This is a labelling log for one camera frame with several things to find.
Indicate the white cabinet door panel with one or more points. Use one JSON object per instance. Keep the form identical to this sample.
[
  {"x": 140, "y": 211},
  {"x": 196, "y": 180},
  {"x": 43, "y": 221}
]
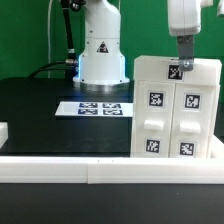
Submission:
[
  {"x": 152, "y": 118},
  {"x": 191, "y": 121}
]

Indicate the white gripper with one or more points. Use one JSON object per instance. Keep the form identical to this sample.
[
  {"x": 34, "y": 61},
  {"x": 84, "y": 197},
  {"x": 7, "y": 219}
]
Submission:
[{"x": 184, "y": 21}]

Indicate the white cabinet top block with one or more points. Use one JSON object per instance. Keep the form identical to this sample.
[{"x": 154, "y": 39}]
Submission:
[{"x": 206, "y": 72}]

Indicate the white marker sheet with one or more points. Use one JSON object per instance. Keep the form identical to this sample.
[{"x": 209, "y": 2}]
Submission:
[{"x": 94, "y": 109}]

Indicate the white frame border wall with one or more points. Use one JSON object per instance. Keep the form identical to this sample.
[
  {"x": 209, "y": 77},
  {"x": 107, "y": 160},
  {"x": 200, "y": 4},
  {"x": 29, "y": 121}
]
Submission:
[{"x": 114, "y": 170}]

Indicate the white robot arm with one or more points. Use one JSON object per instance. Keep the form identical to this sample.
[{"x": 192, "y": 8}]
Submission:
[{"x": 101, "y": 66}]

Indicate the white cabinet box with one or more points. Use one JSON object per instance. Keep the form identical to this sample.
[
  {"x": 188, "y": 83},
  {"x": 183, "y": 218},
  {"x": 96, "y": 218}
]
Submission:
[{"x": 172, "y": 120}]

